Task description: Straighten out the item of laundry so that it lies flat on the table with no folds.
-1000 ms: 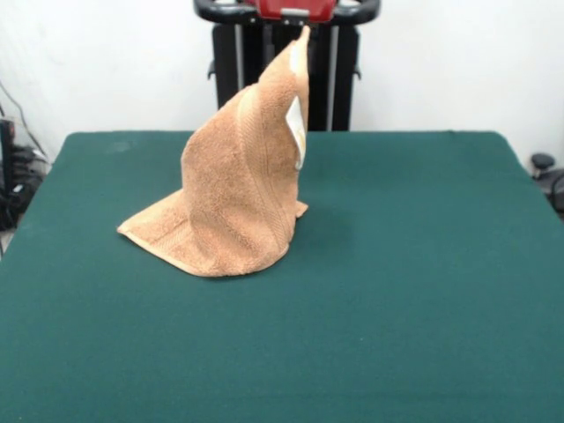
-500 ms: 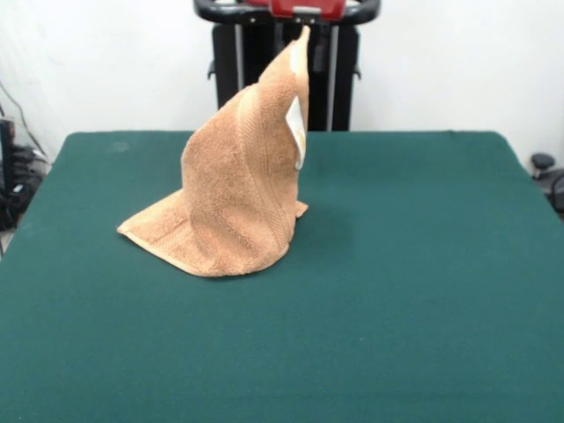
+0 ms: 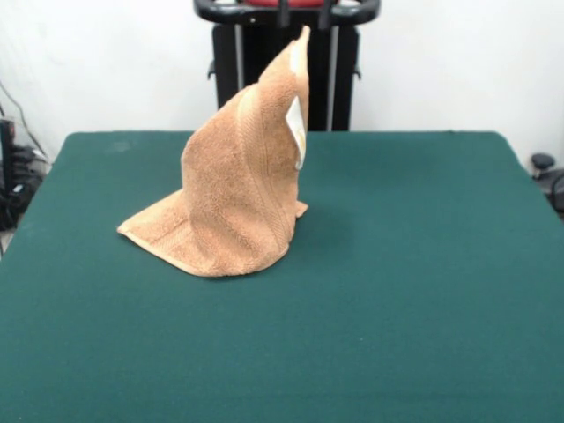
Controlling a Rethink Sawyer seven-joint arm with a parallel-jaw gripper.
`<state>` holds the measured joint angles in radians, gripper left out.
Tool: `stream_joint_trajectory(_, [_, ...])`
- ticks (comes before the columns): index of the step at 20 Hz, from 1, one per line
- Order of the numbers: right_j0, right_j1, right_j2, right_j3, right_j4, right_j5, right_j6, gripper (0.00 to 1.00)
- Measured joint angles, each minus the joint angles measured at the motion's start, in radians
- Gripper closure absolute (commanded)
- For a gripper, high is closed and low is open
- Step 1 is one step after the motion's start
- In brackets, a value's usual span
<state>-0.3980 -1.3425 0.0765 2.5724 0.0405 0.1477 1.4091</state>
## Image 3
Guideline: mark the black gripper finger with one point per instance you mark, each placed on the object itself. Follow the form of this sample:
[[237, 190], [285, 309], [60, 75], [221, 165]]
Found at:
[[284, 13], [325, 14]]

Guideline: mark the tan terry towel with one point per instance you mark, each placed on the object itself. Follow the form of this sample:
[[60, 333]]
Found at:
[[238, 189]]

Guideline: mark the red robot base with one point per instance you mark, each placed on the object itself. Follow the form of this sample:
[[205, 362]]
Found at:
[[304, 2]]

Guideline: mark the black chair base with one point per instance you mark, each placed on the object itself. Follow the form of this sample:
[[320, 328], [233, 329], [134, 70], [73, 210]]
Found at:
[[543, 161]]

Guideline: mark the black box with red light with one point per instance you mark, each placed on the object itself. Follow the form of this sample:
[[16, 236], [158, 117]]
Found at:
[[6, 150]]

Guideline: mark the dark green table cloth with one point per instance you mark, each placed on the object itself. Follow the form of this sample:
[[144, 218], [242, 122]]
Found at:
[[352, 343]]

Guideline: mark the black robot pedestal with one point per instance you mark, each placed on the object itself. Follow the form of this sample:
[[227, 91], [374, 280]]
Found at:
[[326, 88]]

